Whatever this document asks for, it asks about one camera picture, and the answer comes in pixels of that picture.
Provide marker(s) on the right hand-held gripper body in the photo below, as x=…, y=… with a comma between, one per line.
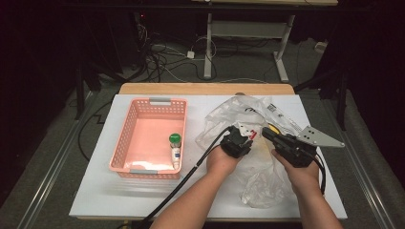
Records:
x=296, y=151

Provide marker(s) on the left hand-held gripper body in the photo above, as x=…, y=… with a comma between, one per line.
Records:
x=234, y=143

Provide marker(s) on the clear plastic smiley bag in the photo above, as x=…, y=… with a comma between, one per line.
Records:
x=264, y=181

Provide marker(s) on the green-capped small bottle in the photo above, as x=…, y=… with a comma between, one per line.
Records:
x=174, y=138

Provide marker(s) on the small white tube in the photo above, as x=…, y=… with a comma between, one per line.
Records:
x=175, y=156

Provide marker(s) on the pink plastic basket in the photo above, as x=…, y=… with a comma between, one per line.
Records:
x=146, y=127

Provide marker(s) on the person's left hand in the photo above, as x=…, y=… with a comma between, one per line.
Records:
x=221, y=163

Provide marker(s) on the person's right hand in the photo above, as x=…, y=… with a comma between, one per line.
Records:
x=302, y=176

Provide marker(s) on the wooden table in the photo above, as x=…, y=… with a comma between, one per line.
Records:
x=207, y=88

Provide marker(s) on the black metal stand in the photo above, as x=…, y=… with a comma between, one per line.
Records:
x=79, y=95
x=342, y=101

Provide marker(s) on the white power adapter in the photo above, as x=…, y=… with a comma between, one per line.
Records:
x=190, y=54

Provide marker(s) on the white power strip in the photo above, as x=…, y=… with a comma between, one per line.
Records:
x=320, y=47

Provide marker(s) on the white table mat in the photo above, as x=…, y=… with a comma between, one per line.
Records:
x=95, y=191

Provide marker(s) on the dark equipment cabinet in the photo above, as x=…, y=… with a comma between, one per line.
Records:
x=127, y=41

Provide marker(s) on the aluminium floor rail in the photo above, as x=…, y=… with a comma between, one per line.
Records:
x=47, y=187
x=372, y=197

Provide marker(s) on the white table frame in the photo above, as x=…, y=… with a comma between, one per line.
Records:
x=248, y=28

